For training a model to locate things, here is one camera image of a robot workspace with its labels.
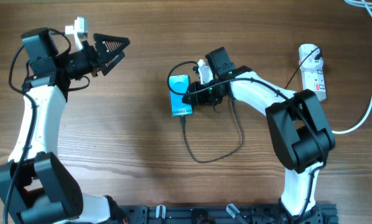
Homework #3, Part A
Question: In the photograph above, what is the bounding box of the blue Galaxy smartphone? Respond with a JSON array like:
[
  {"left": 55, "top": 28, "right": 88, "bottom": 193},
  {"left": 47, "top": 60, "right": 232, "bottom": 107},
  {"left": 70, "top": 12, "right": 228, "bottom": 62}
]
[{"left": 169, "top": 75, "right": 193, "bottom": 116}]

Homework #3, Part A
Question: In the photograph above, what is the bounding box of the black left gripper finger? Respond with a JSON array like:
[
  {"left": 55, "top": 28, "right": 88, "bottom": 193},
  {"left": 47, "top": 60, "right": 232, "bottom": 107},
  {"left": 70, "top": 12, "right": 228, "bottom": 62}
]
[
  {"left": 93, "top": 33, "right": 130, "bottom": 61},
  {"left": 100, "top": 51, "right": 125, "bottom": 76}
]

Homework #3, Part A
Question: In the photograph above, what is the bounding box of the white power strip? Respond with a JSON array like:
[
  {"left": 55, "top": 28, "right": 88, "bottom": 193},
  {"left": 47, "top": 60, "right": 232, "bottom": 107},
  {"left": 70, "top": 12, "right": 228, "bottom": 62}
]
[{"left": 301, "top": 67, "right": 327, "bottom": 101}]

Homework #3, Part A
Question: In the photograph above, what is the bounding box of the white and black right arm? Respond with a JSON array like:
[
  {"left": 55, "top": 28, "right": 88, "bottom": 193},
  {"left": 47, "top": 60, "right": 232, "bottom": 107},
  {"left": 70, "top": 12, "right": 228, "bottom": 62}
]
[{"left": 181, "top": 47, "right": 335, "bottom": 223}]

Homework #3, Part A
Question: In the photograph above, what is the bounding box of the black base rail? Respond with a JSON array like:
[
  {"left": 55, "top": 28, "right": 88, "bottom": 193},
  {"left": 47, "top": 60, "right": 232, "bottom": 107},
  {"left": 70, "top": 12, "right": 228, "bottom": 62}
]
[{"left": 111, "top": 203, "right": 339, "bottom": 224}]

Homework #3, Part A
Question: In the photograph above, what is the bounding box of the black USB charging cable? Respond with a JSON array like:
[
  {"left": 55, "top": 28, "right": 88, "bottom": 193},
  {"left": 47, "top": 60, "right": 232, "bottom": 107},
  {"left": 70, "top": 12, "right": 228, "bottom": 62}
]
[{"left": 180, "top": 47, "right": 323, "bottom": 164}]

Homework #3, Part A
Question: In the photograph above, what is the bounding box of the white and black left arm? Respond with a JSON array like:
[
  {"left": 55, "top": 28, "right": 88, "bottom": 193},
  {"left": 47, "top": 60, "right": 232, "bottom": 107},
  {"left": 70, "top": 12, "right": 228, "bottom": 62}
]
[{"left": 0, "top": 27, "right": 130, "bottom": 223}]

